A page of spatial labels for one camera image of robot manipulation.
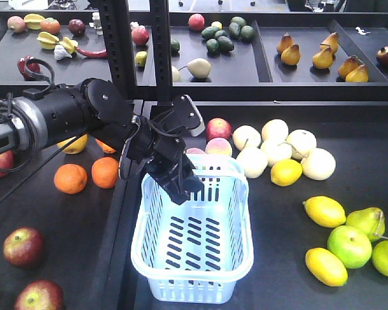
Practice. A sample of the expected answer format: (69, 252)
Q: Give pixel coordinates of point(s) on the red apple front middle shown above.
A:
(24, 248)

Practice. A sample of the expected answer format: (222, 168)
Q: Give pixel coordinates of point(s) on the green pear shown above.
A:
(370, 221)

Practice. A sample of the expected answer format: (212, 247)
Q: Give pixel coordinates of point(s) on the light blue plastic basket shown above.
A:
(196, 252)

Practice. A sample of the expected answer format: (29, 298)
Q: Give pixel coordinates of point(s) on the yellow lemon right lower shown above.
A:
(326, 267)

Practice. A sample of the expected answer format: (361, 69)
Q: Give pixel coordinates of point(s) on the yellow lemon right upper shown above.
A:
(325, 211)

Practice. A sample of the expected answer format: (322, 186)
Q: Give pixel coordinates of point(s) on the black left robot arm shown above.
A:
(39, 119)

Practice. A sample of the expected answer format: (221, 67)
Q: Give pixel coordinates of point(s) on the pink red apple centre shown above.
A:
(6, 161)

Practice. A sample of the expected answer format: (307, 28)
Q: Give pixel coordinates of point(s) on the green apple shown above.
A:
(350, 245)

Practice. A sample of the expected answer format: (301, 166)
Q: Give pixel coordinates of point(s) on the black display table right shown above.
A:
(356, 134)

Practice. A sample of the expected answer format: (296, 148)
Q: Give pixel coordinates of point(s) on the wooden display stand black frame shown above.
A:
(87, 235)

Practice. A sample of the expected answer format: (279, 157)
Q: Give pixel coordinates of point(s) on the large orange right back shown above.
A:
(104, 147)

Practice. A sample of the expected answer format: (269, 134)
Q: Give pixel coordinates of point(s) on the small orange left pair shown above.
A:
(70, 178)

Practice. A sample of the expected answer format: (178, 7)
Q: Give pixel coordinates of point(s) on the white round pear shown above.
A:
(319, 165)

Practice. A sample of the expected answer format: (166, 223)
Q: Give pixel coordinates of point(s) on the small orange pair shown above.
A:
(104, 172)
(70, 178)

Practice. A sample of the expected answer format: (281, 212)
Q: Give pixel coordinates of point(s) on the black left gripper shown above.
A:
(161, 154)

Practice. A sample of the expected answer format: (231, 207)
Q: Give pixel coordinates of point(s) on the black upper display tray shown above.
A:
(68, 71)

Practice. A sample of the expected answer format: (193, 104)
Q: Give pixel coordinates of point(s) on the white garlic bulb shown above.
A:
(61, 53)

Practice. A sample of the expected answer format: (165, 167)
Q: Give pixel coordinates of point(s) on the red apple front left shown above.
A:
(41, 294)

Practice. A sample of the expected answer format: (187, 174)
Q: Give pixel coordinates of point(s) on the red apple by white pears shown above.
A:
(218, 128)

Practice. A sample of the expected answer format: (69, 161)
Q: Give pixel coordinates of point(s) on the dark red bell pepper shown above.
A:
(21, 65)

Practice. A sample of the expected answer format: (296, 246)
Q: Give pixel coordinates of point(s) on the pink peach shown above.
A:
(219, 146)

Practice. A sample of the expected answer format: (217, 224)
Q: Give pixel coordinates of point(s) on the small orange right pair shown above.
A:
(104, 172)

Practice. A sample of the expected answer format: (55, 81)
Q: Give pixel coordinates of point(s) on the red chili pepper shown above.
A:
(102, 54)

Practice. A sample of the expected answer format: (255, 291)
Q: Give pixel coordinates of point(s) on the yellow lemon near pears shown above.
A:
(286, 172)

